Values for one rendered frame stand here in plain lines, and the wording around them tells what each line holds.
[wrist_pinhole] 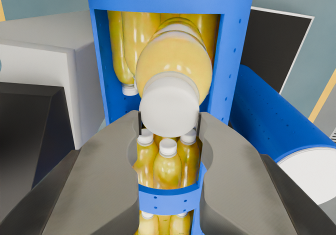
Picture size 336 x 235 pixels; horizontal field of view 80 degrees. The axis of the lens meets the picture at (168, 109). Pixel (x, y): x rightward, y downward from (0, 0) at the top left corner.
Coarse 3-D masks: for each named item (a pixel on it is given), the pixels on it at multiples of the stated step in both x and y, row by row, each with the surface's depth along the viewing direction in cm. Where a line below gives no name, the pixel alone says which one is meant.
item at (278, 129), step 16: (240, 64) 136; (240, 80) 113; (256, 80) 109; (240, 96) 102; (256, 96) 94; (272, 96) 91; (240, 112) 94; (256, 112) 85; (272, 112) 80; (288, 112) 78; (240, 128) 91; (256, 128) 79; (272, 128) 74; (288, 128) 70; (304, 128) 69; (256, 144) 76; (272, 144) 69; (288, 144) 65; (304, 144) 62; (320, 144) 61
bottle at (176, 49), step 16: (160, 32) 20; (176, 32) 18; (192, 32) 20; (144, 48) 17; (160, 48) 15; (176, 48) 15; (192, 48) 16; (144, 64) 15; (160, 64) 15; (176, 64) 14; (192, 64) 15; (208, 64) 17; (144, 80) 15; (192, 80) 14; (208, 80) 16
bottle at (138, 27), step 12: (132, 12) 33; (144, 12) 33; (132, 24) 34; (144, 24) 34; (156, 24) 36; (132, 36) 35; (144, 36) 35; (132, 48) 36; (132, 60) 37; (132, 72) 40
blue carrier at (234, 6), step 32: (96, 0) 29; (128, 0) 26; (160, 0) 25; (192, 0) 25; (224, 0) 26; (96, 32) 36; (224, 32) 29; (224, 64) 32; (128, 96) 56; (224, 96) 35; (160, 192) 42; (192, 192) 43; (192, 224) 50
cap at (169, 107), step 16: (160, 80) 13; (176, 80) 13; (144, 96) 12; (160, 96) 12; (176, 96) 12; (192, 96) 12; (144, 112) 13; (160, 112) 13; (176, 112) 13; (192, 112) 13; (160, 128) 14; (176, 128) 13
